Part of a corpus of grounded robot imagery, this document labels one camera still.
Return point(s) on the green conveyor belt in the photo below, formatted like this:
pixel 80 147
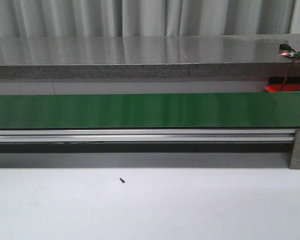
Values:
pixel 156 110

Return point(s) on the grey stone counter slab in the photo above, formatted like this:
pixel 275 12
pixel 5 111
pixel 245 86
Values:
pixel 147 57

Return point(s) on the white pleated curtain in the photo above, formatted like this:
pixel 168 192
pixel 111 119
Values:
pixel 147 18

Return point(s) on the red plastic tray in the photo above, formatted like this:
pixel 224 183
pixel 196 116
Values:
pixel 272 88

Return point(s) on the small sensor circuit board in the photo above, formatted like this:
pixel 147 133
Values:
pixel 287 51

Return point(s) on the aluminium conveyor frame rail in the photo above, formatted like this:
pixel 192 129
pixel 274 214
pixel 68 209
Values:
pixel 148 135

